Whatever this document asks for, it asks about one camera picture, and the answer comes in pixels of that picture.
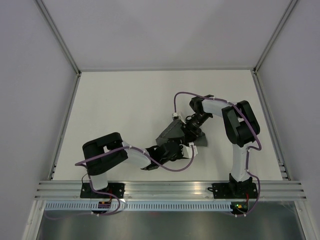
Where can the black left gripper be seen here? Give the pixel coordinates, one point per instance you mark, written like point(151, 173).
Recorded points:
point(180, 156)

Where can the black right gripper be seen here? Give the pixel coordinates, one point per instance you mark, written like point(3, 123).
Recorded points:
point(190, 133)

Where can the grey cloth napkin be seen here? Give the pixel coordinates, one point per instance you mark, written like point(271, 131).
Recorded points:
point(179, 132)

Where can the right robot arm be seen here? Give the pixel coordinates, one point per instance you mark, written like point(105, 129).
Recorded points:
point(241, 128)

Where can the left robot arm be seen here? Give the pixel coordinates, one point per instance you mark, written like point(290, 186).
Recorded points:
point(151, 159)

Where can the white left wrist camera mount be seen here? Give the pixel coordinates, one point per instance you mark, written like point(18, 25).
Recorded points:
point(189, 151)

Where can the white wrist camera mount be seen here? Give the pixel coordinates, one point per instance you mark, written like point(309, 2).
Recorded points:
point(178, 116)
point(189, 151)

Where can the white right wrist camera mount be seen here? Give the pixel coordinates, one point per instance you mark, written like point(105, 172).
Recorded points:
point(178, 116)

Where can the white slotted cable duct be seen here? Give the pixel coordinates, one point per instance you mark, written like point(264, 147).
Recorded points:
point(220, 206)

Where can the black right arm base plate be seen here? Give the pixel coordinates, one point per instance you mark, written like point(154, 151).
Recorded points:
point(231, 191)

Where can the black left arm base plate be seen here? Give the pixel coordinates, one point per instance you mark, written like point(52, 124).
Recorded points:
point(111, 191)

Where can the aluminium mounting rail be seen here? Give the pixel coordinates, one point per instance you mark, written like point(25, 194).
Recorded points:
point(280, 190)

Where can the aluminium frame post right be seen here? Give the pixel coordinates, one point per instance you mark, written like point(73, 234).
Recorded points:
point(275, 34)

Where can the aluminium frame post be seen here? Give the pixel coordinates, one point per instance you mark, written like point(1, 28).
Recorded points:
point(57, 35)
point(275, 34)

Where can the aluminium frame post left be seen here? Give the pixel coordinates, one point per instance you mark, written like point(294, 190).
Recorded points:
point(57, 35)

